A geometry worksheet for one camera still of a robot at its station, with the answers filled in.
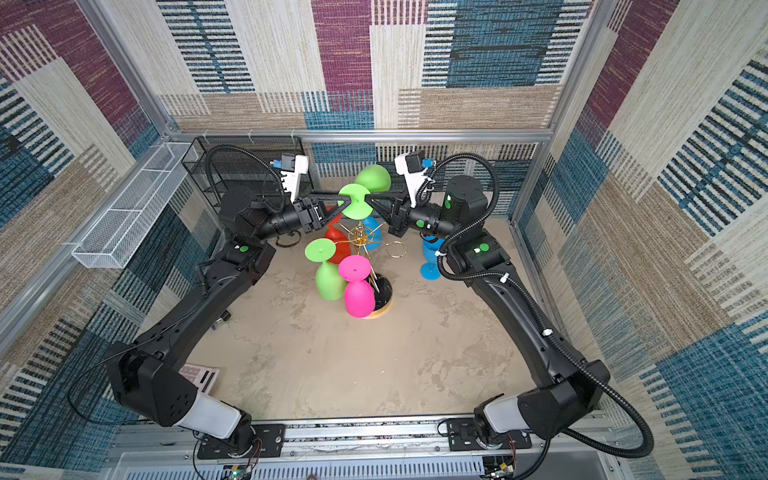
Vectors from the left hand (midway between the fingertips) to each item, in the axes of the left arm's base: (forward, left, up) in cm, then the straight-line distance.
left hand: (351, 197), depth 58 cm
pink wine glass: (-5, 0, -25) cm, 26 cm away
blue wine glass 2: (+16, -22, -47) cm, 55 cm away
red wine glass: (+13, +7, -24) cm, 28 cm away
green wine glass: (-2, +8, -26) cm, 28 cm away
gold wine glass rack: (+6, -1, -18) cm, 19 cm away
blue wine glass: (+9, -3, -19) cm, 21 cm away
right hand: (0, -3, -1) cm, 3 cm away
